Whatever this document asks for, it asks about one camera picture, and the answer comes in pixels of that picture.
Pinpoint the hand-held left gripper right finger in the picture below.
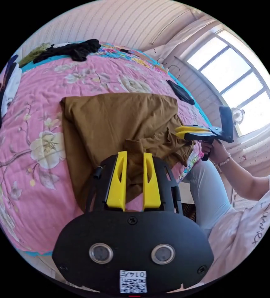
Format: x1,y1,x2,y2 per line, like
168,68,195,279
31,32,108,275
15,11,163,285
143,152,161,212

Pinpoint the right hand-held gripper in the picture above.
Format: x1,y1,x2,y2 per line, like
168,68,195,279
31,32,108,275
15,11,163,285
174,125,234,161

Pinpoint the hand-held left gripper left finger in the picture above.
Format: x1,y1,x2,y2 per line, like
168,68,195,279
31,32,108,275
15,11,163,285
106,151,128,212

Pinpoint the light brown long sleeve shirt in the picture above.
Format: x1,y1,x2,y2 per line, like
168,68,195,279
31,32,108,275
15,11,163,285
60,93,196,211

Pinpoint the person's right forearm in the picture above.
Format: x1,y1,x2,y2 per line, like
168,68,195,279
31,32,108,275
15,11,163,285
215,156,270,201

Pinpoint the person's right hand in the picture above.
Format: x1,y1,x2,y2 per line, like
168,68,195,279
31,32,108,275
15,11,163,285
208,139,231,166

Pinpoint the black garment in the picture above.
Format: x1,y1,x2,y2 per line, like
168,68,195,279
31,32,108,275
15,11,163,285
166,79,195,106

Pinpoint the small white fan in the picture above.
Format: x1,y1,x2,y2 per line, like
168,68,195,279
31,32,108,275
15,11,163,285
230,107,245,125

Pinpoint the window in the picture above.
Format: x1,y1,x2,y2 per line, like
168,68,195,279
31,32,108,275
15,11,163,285
175,18,270,140

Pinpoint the person's body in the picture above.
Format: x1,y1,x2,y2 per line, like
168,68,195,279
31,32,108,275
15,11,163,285
184,160,270,286

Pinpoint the bed with pink floral quilt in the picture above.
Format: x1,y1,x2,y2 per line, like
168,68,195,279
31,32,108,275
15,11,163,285
0,41,210,256

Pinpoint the pile of clothes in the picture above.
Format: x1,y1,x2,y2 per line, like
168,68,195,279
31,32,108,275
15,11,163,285
18,39,102,68
0,55,23,142

